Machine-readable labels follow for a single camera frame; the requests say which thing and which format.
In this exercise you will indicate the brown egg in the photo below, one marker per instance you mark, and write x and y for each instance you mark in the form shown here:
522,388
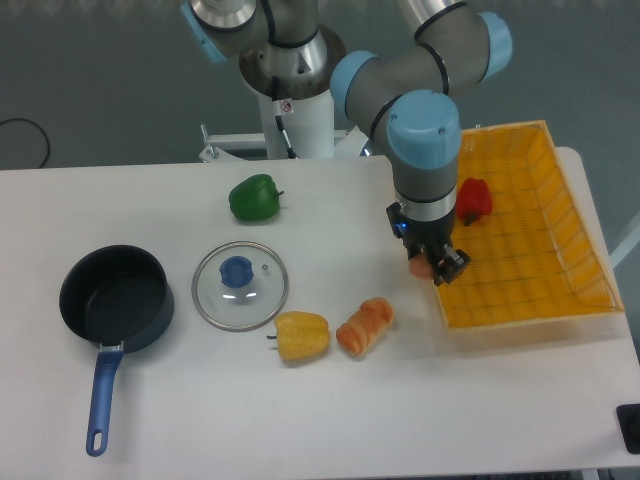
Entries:
420,268

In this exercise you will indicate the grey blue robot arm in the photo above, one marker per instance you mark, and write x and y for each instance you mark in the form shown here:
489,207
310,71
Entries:
404,106

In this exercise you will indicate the yellow plastic basket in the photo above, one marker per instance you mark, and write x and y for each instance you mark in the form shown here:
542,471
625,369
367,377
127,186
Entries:
532,258

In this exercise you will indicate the orange bread roll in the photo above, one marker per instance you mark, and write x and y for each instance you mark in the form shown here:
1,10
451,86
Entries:
363,328

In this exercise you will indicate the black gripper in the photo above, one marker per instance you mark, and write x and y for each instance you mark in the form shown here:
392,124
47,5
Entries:
432,239

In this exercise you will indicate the black device at table edge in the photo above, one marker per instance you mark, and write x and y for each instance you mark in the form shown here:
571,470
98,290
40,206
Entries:
628,416

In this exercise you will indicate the green bell pepper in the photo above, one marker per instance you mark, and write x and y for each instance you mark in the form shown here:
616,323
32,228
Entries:
257,198

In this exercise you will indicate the glass lid blue knob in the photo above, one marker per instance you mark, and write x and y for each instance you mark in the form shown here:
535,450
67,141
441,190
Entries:
240,286

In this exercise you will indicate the dark pot blue handle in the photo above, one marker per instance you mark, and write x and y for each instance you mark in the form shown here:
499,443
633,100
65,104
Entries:
118,299

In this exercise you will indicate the red bell pepper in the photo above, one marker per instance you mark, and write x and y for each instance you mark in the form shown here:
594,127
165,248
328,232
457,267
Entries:
474,200

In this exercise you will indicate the yellow bell pepper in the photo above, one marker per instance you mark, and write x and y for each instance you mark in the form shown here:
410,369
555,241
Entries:
301,335

